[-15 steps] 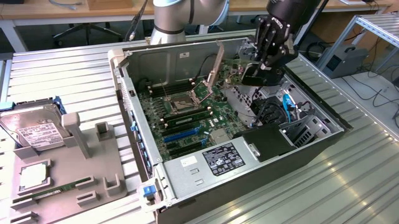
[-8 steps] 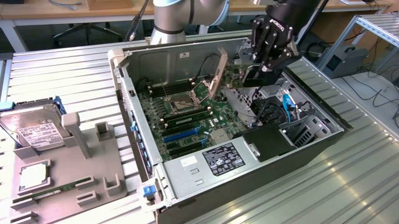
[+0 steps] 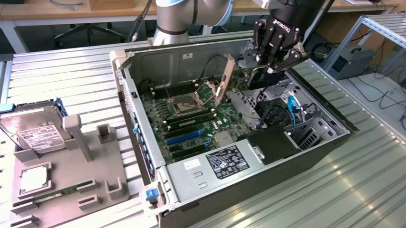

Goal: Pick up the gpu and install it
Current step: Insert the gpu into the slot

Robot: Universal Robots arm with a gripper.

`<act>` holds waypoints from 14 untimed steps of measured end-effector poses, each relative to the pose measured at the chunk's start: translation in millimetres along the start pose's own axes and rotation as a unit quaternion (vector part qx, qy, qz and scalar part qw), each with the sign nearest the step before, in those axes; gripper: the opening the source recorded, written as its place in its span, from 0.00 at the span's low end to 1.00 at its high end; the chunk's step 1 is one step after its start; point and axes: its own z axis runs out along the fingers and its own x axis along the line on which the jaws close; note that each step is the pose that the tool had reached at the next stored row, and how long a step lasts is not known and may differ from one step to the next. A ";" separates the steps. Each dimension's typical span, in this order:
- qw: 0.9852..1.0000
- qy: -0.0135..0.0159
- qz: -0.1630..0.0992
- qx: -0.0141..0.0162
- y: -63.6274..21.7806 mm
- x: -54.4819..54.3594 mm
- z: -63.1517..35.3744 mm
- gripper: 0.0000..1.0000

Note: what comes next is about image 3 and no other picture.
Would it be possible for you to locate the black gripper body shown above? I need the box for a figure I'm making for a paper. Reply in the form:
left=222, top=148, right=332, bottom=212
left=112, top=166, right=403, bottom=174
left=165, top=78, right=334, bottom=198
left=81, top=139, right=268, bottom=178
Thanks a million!
left=259, top=0, right=327, bottom=65

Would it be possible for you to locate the graphics card with metal bracket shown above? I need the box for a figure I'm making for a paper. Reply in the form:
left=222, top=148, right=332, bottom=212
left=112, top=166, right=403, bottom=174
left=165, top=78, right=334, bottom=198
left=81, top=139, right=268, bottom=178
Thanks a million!
left=213, top=53, right=282, bottom=106

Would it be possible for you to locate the black slanted pole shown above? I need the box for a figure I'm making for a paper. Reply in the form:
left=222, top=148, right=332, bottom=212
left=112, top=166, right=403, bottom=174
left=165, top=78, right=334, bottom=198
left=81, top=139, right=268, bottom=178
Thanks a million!
left=303, top=0, right=336, bottom=46

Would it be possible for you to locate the perforated metal disk bay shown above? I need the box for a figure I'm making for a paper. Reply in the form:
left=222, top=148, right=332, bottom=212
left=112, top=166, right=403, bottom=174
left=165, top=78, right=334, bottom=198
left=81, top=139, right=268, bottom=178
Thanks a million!
left=231, top=59, right=299, bottom=129

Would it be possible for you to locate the metal socket cover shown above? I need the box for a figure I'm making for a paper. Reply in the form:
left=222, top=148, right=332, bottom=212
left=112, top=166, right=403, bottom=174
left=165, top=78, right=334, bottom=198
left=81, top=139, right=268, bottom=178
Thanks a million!
left=191, top=80, right=223, bottom=105

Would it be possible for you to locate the green motherboard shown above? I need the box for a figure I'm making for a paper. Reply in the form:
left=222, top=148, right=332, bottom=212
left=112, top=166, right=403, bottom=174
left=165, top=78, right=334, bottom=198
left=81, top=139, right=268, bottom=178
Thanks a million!
left=139, top=80, right=254, bottom=164

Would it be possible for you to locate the thin locking lever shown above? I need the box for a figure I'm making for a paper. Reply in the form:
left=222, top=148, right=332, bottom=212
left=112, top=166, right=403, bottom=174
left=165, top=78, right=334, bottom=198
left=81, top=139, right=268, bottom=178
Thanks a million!
left=163, top=80, right=173, bottom=101

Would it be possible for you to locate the CPU socket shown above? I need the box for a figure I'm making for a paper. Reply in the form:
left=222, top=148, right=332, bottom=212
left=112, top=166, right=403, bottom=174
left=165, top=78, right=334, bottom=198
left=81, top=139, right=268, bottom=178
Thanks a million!
left=169, top=95, right=199, bottom=117

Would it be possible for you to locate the black plastic shroud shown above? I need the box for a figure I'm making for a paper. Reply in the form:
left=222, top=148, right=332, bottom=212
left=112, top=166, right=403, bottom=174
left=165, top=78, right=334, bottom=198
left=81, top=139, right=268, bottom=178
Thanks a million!
left=238, top=127, right=302, bottom=166

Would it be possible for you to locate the silver chipset heat sink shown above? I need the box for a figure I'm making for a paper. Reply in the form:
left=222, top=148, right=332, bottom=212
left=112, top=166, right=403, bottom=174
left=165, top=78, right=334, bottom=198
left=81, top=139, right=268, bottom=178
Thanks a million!
left=216, top=132, right=239, bottom=145

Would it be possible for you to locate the installed green RAM stick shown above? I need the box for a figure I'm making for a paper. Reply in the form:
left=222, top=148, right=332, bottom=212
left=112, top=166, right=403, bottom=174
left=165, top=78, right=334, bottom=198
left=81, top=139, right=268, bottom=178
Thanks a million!
left=164, top=111, right=216, bottom=130

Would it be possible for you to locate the silver power supply unit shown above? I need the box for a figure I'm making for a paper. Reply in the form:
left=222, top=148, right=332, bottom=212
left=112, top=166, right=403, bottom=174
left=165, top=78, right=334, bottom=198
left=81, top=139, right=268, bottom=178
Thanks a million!
left=165, top=139, right=274, bottom=202

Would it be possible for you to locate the black office chair base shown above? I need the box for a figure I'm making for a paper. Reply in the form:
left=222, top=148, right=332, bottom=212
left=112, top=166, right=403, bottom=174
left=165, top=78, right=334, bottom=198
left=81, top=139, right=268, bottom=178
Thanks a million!
left=52, top=22, right=124, bottom=47

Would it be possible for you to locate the open black PC case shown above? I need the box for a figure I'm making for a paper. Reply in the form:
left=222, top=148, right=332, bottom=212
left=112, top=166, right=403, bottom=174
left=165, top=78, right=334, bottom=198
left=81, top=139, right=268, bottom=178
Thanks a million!
left=109, top=35, right=359, bottom=228

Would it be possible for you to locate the wooden desk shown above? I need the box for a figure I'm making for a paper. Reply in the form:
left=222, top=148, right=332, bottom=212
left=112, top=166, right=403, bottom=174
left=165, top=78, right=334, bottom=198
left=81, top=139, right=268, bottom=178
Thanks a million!
left=0, top=0, right=400, bottom=22

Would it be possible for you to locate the blue disk carrier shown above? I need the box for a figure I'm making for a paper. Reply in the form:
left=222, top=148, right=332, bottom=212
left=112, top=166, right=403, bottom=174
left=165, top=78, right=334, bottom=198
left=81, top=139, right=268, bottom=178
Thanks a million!
left=0, top=97, right=69, bottom=117

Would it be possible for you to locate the silver hard disk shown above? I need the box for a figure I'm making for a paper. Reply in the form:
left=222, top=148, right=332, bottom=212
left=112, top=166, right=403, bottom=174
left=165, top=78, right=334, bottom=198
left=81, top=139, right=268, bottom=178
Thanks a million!
left=0, top=101, right=69, bottom=154

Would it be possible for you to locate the grey parts rack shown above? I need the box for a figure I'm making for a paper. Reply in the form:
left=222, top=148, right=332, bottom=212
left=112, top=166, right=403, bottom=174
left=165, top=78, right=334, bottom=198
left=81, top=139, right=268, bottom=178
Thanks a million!
left=9, top=114, right=131, bottom=228

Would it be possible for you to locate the silver CPU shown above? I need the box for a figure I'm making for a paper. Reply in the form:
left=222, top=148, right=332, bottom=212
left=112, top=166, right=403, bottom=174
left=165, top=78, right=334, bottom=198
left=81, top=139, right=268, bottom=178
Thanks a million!
left=19, top=167, right=51, bottom=193

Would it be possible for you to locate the loose green RAM stick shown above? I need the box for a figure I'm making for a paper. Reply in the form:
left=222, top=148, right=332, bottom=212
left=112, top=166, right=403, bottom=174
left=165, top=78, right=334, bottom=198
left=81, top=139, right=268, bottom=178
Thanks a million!
left=12, top=185, right=80, bottom=209

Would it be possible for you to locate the coiled black floor cable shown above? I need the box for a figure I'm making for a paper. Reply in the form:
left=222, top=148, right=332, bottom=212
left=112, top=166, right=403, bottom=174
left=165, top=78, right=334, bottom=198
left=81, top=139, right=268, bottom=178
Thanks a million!
left=312, top=42, right=332, bottom=60

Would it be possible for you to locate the grey box with handle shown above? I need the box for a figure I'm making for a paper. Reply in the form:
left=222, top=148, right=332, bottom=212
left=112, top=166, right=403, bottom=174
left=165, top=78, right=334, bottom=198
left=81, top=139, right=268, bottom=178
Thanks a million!
left=326, top=46, right=376, bottom=80

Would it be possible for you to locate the black looped wire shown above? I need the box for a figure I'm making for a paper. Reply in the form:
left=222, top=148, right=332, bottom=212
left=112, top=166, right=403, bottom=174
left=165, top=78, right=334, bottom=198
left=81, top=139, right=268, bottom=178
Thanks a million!
left=203, top=55, right=228, bottom=79

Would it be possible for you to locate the blue flat wire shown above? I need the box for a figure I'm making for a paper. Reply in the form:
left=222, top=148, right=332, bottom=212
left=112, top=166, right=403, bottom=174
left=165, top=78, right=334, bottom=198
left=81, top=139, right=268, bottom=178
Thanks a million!
left=287, top=95, right=300, bottom=125

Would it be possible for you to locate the black power wire bundle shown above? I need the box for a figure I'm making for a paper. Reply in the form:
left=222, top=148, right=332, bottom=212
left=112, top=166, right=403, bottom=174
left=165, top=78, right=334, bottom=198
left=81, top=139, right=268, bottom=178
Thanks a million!
left=256, top=99, right=291, bottom=129

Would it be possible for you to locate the aluminium slat frame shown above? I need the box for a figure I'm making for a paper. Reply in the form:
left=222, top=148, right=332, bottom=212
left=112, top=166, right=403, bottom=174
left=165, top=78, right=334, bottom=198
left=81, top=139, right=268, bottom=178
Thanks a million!
left=322, top=13, right=406, bottom=74

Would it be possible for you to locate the hanging grey cable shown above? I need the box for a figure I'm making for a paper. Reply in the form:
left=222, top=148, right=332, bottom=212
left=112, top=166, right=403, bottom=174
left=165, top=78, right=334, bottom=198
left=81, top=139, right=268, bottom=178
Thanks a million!
left=129, top=0, right=152, bottom=43

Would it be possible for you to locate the grey network cable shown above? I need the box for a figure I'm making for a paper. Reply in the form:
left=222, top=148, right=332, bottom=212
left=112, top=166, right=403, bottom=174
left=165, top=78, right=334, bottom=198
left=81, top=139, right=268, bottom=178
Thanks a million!
left=49, top=0, right=87, bottom=10

